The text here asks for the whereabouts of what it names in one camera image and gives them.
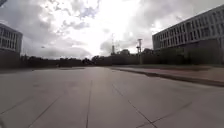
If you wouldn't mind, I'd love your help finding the distant slender tower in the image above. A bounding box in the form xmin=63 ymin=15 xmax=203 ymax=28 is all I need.
xmin=110 ymin=33 xmax=116 ymax=56

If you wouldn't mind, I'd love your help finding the row of dark trees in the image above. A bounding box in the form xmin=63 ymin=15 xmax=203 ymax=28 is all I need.
xmin=13 ymin=48 xmax=188 ymax=69

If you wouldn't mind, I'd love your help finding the pale floodlight pole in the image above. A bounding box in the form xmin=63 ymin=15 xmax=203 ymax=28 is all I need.
xmin=135 ymin=38 xmax=144 ymax=66

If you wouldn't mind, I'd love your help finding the grey concrete slab plaza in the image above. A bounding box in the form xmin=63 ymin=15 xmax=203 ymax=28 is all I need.
xmin=0 ymin=66 xmax=224 ymax=128

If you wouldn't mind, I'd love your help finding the raised concrete kerb step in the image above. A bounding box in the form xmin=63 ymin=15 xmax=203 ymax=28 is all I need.
xmin=108 ymin=66 xmax=224 ymax=88

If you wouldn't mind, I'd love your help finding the raised paved terrace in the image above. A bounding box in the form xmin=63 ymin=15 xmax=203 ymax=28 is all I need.
xmin=111 ymin=65 xmax=224 ymax=84

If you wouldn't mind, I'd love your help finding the large grey windowed building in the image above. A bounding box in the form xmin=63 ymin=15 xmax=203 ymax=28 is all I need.
xmin=151 ymin=4 xmax=224 ymax=66

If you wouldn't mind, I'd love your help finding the pale glass-fronted building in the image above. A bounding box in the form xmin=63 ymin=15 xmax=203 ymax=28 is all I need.
xmin=0 ymin=22 xmax=24 ymax=69

